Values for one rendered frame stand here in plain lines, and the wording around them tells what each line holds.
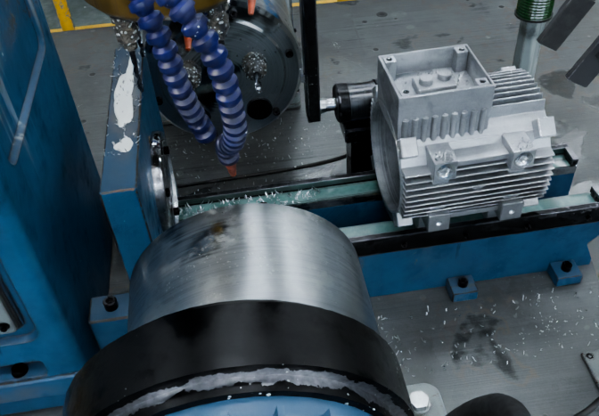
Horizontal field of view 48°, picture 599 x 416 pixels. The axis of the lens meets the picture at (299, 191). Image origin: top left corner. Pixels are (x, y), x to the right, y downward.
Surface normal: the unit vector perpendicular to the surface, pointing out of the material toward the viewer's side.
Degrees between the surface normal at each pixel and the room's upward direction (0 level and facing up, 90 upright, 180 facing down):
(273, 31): 90
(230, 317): 5
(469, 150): 0
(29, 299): 90
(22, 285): 90
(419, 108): 90
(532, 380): 0
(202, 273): 17
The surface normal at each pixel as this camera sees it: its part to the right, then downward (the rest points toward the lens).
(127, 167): -0.05, -0.73
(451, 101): 0.17, 0.66
